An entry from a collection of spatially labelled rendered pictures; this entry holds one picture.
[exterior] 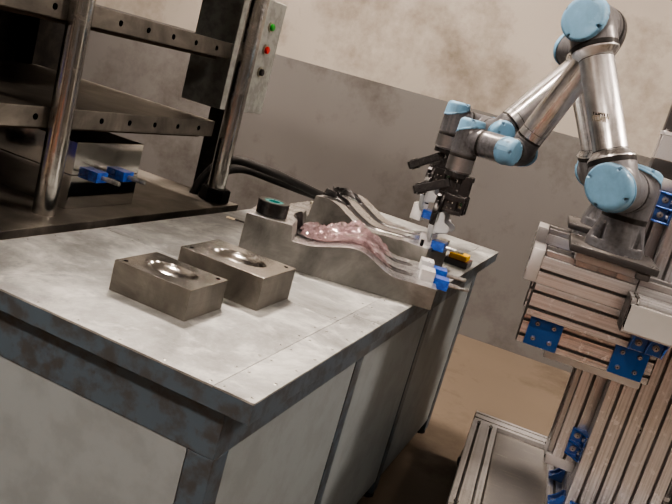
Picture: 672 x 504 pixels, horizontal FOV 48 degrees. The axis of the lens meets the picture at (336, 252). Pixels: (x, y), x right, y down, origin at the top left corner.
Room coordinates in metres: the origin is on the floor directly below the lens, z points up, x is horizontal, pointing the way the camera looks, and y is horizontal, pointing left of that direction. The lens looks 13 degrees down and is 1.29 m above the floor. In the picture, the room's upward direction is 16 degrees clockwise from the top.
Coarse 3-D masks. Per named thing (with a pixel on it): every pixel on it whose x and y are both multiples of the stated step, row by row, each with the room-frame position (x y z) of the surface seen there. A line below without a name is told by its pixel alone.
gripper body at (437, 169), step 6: (438, 150) 2.47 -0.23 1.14; (444, 150) 2.46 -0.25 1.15; (444, 156) 2.49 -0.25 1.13; (438, 162) 2.48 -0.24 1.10; (444, 162) 2.48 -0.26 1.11; (432, 168) 2.47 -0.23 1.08; (438, 168) 2.46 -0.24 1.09; (444, 168) 2.48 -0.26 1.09; (432, 174) 2.47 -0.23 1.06; (438, 174) 2.47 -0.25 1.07; (444, 174) 2.45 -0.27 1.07; (432, 180) 2.47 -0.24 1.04
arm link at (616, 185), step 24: (576, 0) 2.00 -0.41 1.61; (600, 0) 1.97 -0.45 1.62; (576, 24) 1.98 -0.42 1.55; (600, 24) 1.94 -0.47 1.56; (624, 24) 2.06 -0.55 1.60; (576, 48) 1.99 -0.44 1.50; (600, 48) 1.96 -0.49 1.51; (600, 72) 1.95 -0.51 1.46; (600, 96) 1.94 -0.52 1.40; (600, 120) 1.92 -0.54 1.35; (600, 144) 1.91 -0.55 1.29; (624, 144) 1.91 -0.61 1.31; (600, 168) 1.87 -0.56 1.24; (624, 168) 1.85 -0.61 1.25; (600, 192) 1.86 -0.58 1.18; (624, 192) 1.83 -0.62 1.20
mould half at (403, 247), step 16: (304, 208) 2.37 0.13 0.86; (320, 208) 2.23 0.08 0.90; (336, 208) 2.21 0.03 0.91; (384, 240) 2.16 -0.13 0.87; (400, 240) 2.14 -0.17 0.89; (416, 240) 2.19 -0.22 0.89; (448, 240) 2.34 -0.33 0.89; (400, 256) 2.14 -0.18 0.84; (416, 256) 2.12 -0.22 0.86; (432, 256) 2.19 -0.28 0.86
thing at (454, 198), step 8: (456, 176) 2.14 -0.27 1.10; (464, 176) 2.15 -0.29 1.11; (456, 184) 2.16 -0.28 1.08; (464, 184) 2.15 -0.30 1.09; (440, 192) 2.16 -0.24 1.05; (448, 192) 2.17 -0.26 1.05; (456, 192) 2.16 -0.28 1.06; (464, 192) 2.15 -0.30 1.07; (440, 200) 2.15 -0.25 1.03; (448, 200) 2.16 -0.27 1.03; (456, 200) 2.14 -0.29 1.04; (464, 200) 2.13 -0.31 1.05; (440, 208) 2.16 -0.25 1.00; (448, 208) 2.15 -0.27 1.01; (456, 208) 2.14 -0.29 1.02; (464, 208) 2.17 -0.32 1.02
